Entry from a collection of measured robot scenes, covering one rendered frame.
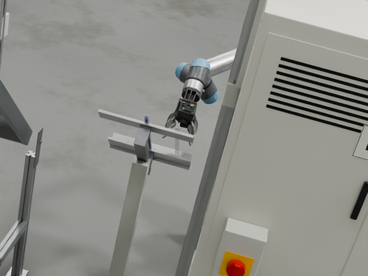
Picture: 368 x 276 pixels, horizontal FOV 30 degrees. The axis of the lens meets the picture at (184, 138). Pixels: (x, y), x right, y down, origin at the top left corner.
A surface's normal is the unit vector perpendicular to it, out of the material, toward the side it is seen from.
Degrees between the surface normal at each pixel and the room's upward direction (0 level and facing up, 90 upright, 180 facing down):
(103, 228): 0
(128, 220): 90
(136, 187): 90
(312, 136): 90
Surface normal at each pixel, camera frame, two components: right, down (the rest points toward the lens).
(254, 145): -0.17, 0.44
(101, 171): 0.22, -0.86
